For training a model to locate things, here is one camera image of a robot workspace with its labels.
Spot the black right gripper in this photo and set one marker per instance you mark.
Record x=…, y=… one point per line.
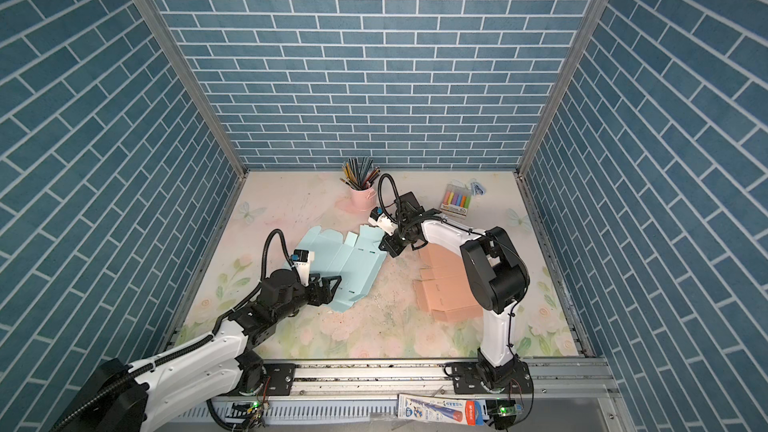
x=388, y=243

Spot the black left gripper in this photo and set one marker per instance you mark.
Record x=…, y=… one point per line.
x=328, y=297

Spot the light blue paper box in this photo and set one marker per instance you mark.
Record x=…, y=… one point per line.
x=356, y=258

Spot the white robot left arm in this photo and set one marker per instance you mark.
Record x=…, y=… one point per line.
x=146, y=394

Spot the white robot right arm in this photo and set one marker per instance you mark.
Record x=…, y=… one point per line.
x=497, y=277

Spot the pink flat paper box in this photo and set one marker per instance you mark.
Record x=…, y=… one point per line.
x=442, y=290

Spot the white toothpaste style box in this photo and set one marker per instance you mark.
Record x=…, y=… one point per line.
x=440, y=410

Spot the pink metal pencil bucket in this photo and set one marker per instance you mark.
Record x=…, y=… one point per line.
x=363, y=200

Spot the pack of coloured markers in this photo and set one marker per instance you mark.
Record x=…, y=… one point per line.
x=456, y=200

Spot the bundle of coloured pencils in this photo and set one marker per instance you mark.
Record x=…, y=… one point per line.
x=360, y=173

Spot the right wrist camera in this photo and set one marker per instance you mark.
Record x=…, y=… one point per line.
x=378, y=218

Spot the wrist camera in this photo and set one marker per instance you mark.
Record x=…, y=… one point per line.
x=378, y=218
x=302, y=259

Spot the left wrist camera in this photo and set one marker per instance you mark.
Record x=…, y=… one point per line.
x=302, y=259

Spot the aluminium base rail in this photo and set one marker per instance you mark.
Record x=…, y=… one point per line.
x=540, y=378

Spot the right aluminium corner post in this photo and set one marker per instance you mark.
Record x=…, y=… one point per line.
x=587, y=27

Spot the aluminium corner post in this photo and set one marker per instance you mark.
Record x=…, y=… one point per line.
x=170, y=48
x=587, y=27

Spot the left aluminium corner post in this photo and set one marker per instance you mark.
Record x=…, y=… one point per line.
x=170, y=48

